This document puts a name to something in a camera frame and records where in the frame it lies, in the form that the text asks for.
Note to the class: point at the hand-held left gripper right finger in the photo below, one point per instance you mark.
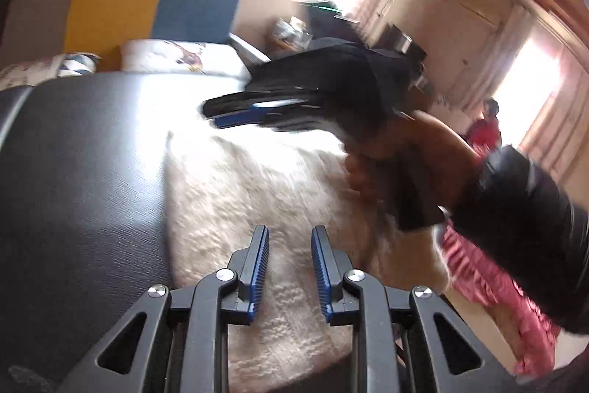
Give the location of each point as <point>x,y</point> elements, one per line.
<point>322,278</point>

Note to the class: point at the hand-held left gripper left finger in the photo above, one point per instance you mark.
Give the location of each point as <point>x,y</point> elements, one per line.
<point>257,268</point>

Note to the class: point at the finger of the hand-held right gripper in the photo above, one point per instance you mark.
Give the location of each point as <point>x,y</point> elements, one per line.
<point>239,117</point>
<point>257,98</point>

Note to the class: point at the cream knit sweater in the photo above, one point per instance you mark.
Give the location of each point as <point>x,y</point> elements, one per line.
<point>253,190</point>

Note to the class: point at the person's right forearm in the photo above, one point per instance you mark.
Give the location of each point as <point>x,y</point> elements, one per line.
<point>529,227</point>

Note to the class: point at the person's right hand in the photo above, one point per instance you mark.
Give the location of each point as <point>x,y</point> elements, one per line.
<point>446,153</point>

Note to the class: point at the black monitor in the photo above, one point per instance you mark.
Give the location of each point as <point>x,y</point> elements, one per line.
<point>407,45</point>

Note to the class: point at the group of glass jars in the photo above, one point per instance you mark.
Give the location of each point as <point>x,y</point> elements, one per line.
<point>290,31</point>

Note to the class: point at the white deer print pillow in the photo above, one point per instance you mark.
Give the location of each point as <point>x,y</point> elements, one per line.
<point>156,52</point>

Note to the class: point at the bright side window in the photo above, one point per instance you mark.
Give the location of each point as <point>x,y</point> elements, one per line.
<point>534,89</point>

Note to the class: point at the geometric patterned pillow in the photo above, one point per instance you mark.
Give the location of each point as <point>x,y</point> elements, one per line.
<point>46,66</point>

